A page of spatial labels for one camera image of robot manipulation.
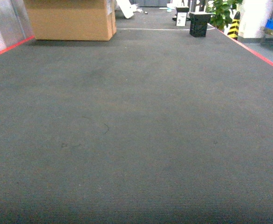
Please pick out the white foam board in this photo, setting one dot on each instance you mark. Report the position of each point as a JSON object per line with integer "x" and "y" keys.
{"x": 126, "y": 7}

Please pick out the white sign stand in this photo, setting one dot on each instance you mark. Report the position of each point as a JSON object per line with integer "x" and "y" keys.
{"x": 181, "y": 19}

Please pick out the black plastic crate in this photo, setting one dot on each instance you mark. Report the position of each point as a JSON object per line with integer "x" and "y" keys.
{"x": 199, "y": 23}

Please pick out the large cardboard box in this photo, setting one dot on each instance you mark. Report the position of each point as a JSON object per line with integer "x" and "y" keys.
{"x": 72, "y": 20}

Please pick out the yellow black striped bollard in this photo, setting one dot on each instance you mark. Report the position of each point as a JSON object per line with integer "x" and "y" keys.
{"x": 234, "y": 28}

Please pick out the green potted plant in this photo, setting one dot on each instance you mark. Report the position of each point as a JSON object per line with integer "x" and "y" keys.
{"x": 222, "y": 12}

